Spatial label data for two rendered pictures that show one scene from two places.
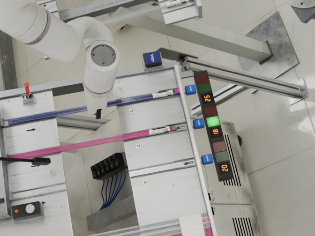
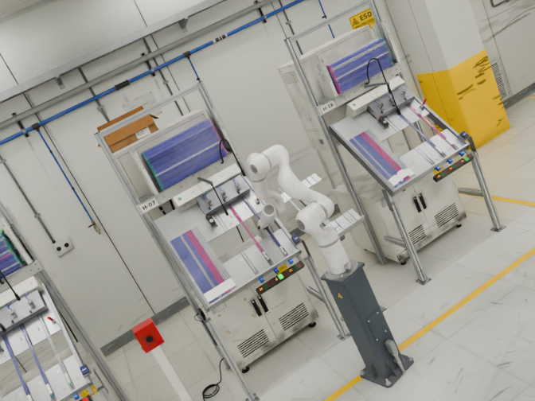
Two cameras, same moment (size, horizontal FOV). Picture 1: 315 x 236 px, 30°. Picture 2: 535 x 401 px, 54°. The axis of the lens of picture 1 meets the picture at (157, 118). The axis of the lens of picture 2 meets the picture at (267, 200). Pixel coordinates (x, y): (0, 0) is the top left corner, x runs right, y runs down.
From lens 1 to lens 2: 195 cm
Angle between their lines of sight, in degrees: 29
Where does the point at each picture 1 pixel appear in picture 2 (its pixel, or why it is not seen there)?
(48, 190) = (222, 225)
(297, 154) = (311, 351)
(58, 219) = (212, 234)
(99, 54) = (268, 208)
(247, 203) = (276, 337)
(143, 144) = (256, 252)
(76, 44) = (262, 196)
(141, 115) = (270, 246)
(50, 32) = (257, 183)
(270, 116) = (329, 331)
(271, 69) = not seen: hidden behind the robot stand
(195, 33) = not seen: hidden behind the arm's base
